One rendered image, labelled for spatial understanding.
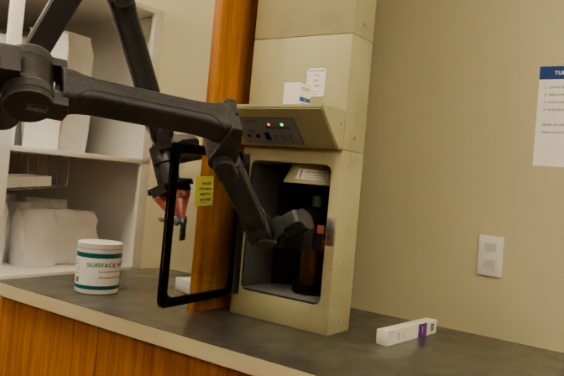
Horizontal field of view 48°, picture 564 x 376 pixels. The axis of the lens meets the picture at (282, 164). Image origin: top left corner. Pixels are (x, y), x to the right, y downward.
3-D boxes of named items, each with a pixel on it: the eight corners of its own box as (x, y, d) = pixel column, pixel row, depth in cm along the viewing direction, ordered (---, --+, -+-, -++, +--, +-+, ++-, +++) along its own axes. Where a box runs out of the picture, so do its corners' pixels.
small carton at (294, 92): (293, 108, 167) (295, 86, 167) (309, 108, 164) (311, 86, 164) (282, 106, 163) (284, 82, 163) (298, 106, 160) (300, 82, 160)
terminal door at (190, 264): (231, 295, 176) (243, 152, 177) (158, 310, 150) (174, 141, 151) (228, 295, 177) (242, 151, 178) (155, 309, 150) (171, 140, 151)
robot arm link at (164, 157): (147, 148, 168) (148, 142, 163) (172, 144, 170) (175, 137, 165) (153, 173, 166) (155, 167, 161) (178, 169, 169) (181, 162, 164)
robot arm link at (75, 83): (253, 95, 123) (263, 135, 118) (221, 137, 132) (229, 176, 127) (8, 37, 100) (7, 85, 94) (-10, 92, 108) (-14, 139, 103)
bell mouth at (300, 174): (305, 184, 189) (306, 165, 189) (357, 188, 179) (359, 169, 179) (269, 180, 175) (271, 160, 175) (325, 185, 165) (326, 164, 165)
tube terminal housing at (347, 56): (280, 302, 199) (301, 58, 201) (373, 323, 180) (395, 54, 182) (228, 311, 178) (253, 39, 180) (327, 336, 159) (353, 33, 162)
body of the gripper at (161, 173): (164, 198, 169) (158, 172, 170) (193, 185, 164) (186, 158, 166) (148, 197, 163) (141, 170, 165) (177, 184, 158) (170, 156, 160)
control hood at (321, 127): (243, 145, 180) (247, 110, 180) (343, 149, 161) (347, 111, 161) (216, 140, 170) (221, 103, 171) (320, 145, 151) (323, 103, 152)
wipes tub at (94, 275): (99, 285, 200) (104, 237, 201) (127, 292, 193) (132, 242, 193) (64, 289, 190) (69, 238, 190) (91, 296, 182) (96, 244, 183)
